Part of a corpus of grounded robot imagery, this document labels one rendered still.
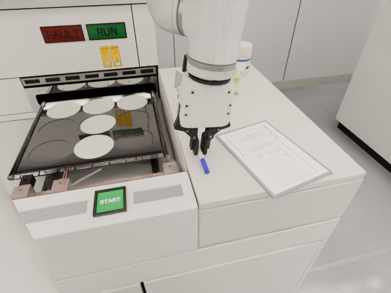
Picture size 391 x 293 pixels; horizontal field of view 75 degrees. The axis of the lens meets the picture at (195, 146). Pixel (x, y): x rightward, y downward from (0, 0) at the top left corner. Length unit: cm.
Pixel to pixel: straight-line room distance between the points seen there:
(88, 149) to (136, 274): 33
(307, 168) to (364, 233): 131
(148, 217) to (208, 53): 28
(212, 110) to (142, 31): 52
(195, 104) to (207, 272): 41
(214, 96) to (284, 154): 21
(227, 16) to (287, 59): 262
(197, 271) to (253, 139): 33
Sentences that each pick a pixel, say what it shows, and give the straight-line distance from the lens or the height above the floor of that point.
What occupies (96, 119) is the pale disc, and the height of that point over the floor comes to 90.
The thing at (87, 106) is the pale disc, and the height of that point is 90.
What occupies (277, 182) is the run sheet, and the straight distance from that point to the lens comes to 51.
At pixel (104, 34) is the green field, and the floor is 109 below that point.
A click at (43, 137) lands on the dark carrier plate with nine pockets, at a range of 82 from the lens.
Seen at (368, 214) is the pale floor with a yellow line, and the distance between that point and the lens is 195.
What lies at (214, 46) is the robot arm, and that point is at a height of 120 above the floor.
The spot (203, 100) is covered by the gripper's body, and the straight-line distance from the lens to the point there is 46.
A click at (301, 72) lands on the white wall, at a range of 318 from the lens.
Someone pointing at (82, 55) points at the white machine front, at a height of 103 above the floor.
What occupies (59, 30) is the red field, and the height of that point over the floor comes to 111.
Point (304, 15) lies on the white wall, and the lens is 294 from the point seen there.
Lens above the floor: 133
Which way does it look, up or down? 39 degrees down
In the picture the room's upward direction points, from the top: straight up
